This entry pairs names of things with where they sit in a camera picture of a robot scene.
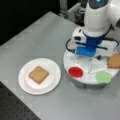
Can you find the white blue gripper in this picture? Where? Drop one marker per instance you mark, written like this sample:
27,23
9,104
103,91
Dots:
91,47

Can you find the toasted bread slice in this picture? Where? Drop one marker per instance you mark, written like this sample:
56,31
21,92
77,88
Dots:
38,74
114,61

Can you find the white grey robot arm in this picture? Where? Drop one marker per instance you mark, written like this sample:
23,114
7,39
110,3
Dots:
100,15

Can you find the white divided round tray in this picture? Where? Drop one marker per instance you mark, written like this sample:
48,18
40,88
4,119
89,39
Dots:
90,66

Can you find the red tomato slice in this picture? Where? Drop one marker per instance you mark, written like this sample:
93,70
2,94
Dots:
75,72

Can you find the green lettuce piece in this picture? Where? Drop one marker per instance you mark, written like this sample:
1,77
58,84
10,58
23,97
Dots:
103,77

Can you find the white paper plate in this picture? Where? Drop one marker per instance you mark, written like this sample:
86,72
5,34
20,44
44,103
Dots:
48,84

